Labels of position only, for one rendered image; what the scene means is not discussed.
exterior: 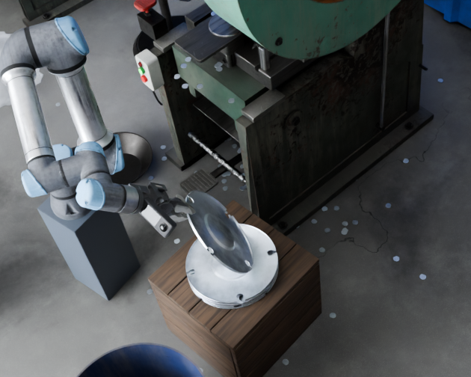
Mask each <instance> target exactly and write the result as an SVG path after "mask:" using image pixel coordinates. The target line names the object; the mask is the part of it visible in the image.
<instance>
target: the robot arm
mask: <svg viewBox="0 0 471 377"><path fill-rule="evenodd" d="M89 52H90V51H89V48H88V45H87V42H86V40H85V38H84V35H83V34H82V32H81V29H80V28H79V25H78V23H77V22H76V21H75V19H74V18H72V17H71V16H65V17H61V18H55V19H53V20H50V21H47V22H43V23H40V24H37V25H33V26H29V27H27V28H21V29H19V30H17V31H15V32H14V33H12V35H11V36H9V38H8V39H7V41H6V42H5V44H4V46H3V49H2V51H1V55H0V77H1V82H2V83H3V84H4V85H6V86H7V90H8V93H9V97H10V101H11V105H12V108H13V113H14V117H15V120H16V125H17V128H18V131H19V136H20V139H21V142H22V148H23V151H24V154H25V159H26V162H27V166H28V169H26V170H25V171H23V172H22V173H21V177H22V183H23V185H24V188H25V191H26V192H27V194H28V195H29V196H30V197H38V196H41V195H45V194H48V193H50V205H51V208H52V210H53V212H54V214H56V216H57V217H59V218H62V219H64V220H75V219H78V218H81V217H83V216H85V215H86V214H88V213H89V212H90V211H91V210H102V211H108V212H118V213H123V214H133V215H135V214H138V213H140V214H141V215H142V216H143V217H144V218H145V219H146V220H147V221H148V222H149V223H150V224H151V225H152V226H153V227H154V228H155V229H156V230H157V231H158V232H159V233H160V234H161V235H163V237H164V238H166V237H168V236H169V235H170V234H171V233H172V232H173V230H174V229H175V227H176V223H177V222H181V221H184V220H187V219H188V217H187V214H186V213H189V214H190V215H193V214H194V213H195V210H194V208H193V207H192V206H191V205H189V204H188V203H187V202H186V201H185V200H184V198H183V197H182V196H181V195H178V194H177V195H176V197H172V198H169V197H168V195H167V193H166V192H165V191H167V188H166V187H165V185H163V184H159V183H151V182H149V184H148V185H147V186H141V185H136V184H132V183H129V184H128V185H127V186H126V185H122V184H116V183H113V182H112V179H111V174H114V173H117V172H118V171H121V170H123V169H124V167H125V163H124V158H123V151H122V147H121V143H120V138H119V135H118V134H113V132H112V131H111V130H110V129H108V128H105V124H104V121H103V119H102V115H101V113H100V110H99V106H98V105H97V102H96V98H95V96H94V94H93V90H92V87H91V85H90V82H89V79H88V77H87V73H86V71H85V68H84V65H85V63H86V61H87V57H86V55H87V54H88V53H89ZM41 67H47V70H48V71H49V72H50V73H51V74H53V75H55V76H56V78H57V80H58V84H59V85H60V88H61V91H62V94H63V95H64V99H65V101H66V104H67V107H68V109H69V111H70V114H71V117H72V119H73V122H74V124H75V127H76V130H77V133H78V136H79V138H78V140H77V147H72V148H70V147H68V146H67V145H63V144H56V145H53V146H52V142H51V139H50V136H49V131H48V128H47V125H46V120H45V117H44V114H43V110H42V106H41V104H40V98H39V96H38V92H37V88H36V85H35V81H34V80H35V79H36V77H37V73H36V69H37V68H41ZM156 185H159V186H161V187H162V188H160V187H156ZM180 212H184V213H185V214H182V213H180Z"/></svg>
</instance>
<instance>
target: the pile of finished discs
mask: <svg viewBox="0 0 471 377"><path fill-rule="evenodd" d="M239 225H240V226H241V228H242V230H243V231H244V233H245V235H246V237H247V239H248V241H249V243H250V246H251V248H252V252H253V265H252V267H251V268H252V269H251V270H250V271H249V272H248V273H246V274H239V273H235V272H233V271H231V270H229V269H227V268H226V267H224V266H223V265H221V264H220V263H219V262H218V261H217V260H216V259H215V258H214V257H213V256H212V255H211V253H212V254H213V251H212V249H211V248H210V247H208V249H209V251H207V250H206V249H205V247H204V246H203V244H202V243H201V242H200V240H199V239H197V240H196V241H195V242H194V244H193V245H192V246H191V248H190V250H189V252H188V255H187V258H186V263H185V269H186V274H187V277H188V282H189V284H190V286H191V288H192V290H193V291H194V293H195V294H196V296H197V297H198V298H201V299H202V301H204V302H205V303H207V304H209V305H211V306H213V307H218V308H223V309H237V308H242V307H246V306H249V305H251V304H253V303H255V302H257V301H258V300H260V299H261V298H263V297H264V296H265V294H266V293H268V292H269V291H270V289H271V288H272V286H273V285H274V283H275V281H276V279H277V274H278V269H279V264H278V257H277V252H276V248H275V246H274V243H273V242H272V241H271V239H270V238H269V237H268V236H267V235H266V234H265V233H264V232H262V231H261V230H259V229H257V228H255V227H253V226H250V225H247V224H239ZM245 262H246V264H247V265H248V266H250V264H249V263H248V261H246V260H245Z"/></svg>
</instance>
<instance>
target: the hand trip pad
mask: <svg viewBox="0 0 471 377"><path fill-rule="evenodd" d="M156 3H157V2H156V0H137V1H135V2H134V6H135V7H136V8H137V9H138V10H139V11H141V12H144V11H145V13H149V12H150V8H151V7H153V6H155V5H156Z"/></svg>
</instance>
